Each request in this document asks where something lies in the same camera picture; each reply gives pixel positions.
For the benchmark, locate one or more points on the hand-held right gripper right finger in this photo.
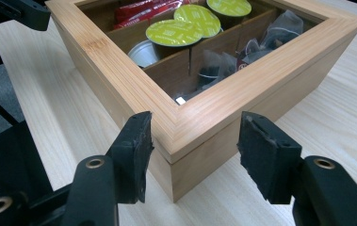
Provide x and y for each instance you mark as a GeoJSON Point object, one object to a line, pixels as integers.
{"type": "Point", "coordinates": [268, 157]}

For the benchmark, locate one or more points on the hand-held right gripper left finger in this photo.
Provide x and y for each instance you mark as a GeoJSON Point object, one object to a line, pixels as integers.
{"type": "Point", "coordinates": [132, 157]}

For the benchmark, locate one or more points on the wooden tea box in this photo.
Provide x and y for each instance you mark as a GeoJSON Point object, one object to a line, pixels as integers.
{"type": "Point", "coordinates": [198, 132]}

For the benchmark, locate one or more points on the dark pyramid tea bag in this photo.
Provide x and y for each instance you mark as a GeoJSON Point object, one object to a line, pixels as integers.
{"type": "Point", "coordinates": [256, 53]}
{"type": "Point", "coordinates": [215, 69]}
{"type": "Point", "coordinates": [284, 26]}

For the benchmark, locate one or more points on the silver coffee capsule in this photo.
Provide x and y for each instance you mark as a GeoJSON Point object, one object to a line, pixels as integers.
{"type": "Point", "coordinates": [144, 54]}

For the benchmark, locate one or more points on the bundle of red stick packets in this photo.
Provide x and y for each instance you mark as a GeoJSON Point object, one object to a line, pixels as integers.
{"type": "Point", "coordinates": [144, 12]}

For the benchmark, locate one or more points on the yellow-green lid coffee capsule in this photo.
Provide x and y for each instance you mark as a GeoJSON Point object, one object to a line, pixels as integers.
{"type": "Point", "coordinates": [173, 33]}
{"type": "Point", "coordinates": [229, 7]}
{"type": "Point", "coordinates": [199, 19]}

